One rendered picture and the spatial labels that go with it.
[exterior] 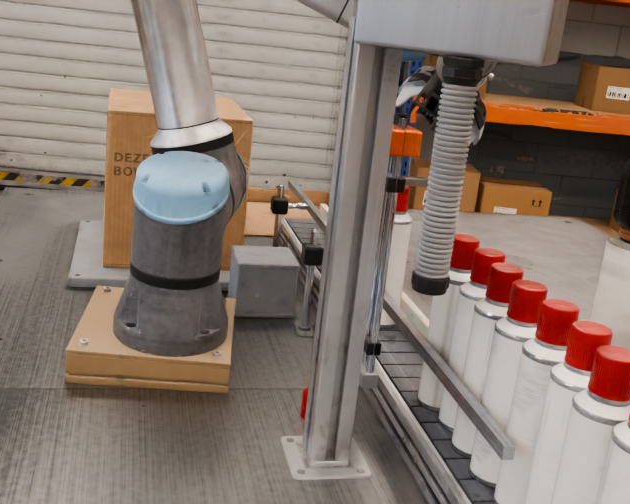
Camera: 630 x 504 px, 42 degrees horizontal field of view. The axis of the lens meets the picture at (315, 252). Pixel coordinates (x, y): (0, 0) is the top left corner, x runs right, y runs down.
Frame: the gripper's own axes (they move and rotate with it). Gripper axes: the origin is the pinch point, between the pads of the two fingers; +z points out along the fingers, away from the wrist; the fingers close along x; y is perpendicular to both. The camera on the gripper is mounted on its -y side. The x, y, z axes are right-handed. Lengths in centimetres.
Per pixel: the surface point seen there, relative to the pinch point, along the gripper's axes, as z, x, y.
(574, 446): -62, 27, 47
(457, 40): -63, 1, 24
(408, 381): -23, 18, 44
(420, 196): 322, 0, -109
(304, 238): 29.6, -8.8, 23.2
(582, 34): 341, 23, -270
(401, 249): -14.3, 7.7, 27.2
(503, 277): -48, 17, 34
